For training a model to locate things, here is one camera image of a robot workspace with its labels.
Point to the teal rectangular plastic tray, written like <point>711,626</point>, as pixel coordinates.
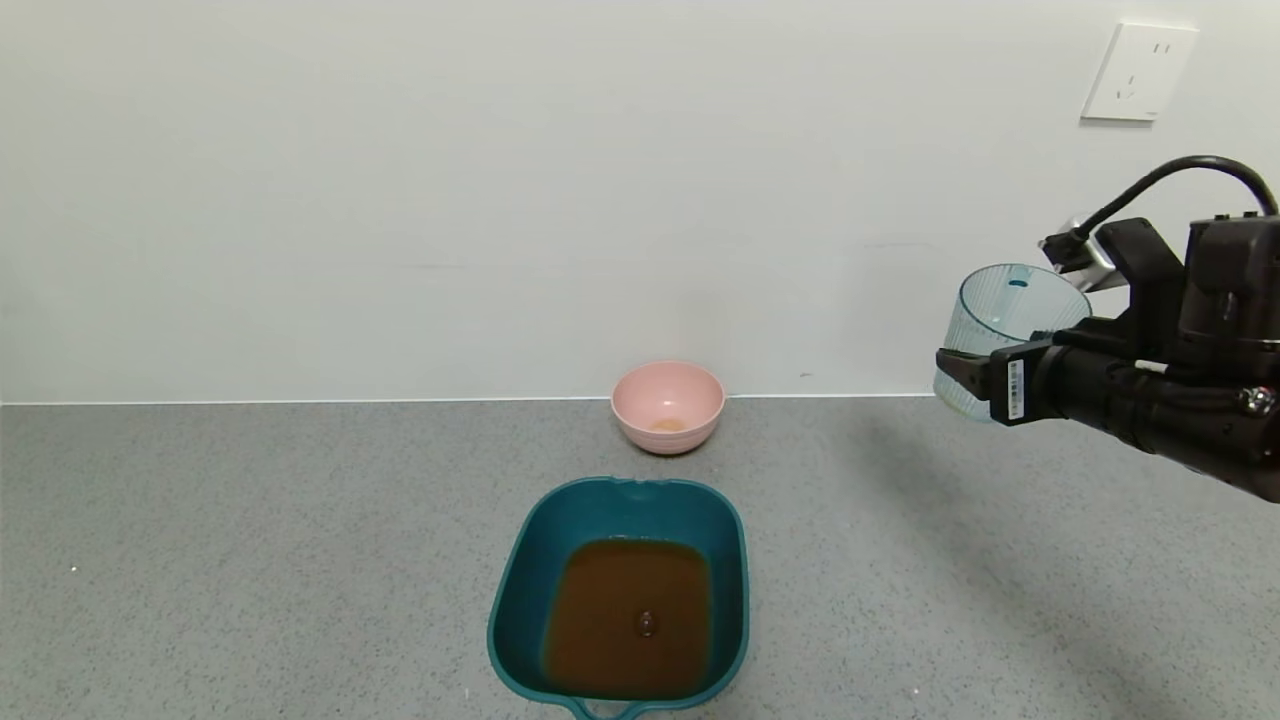
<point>525,600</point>

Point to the clear ribbed blue cup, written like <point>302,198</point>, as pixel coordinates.
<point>1000,310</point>

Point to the brown liquid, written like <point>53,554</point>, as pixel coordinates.
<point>610,610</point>

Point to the white wall socket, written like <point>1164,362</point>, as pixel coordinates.
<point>1140,72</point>

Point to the pink bowl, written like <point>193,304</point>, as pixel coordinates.
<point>667,400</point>

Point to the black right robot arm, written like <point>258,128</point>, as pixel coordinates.
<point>1225,300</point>

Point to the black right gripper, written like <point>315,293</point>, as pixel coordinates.
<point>1014,388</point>

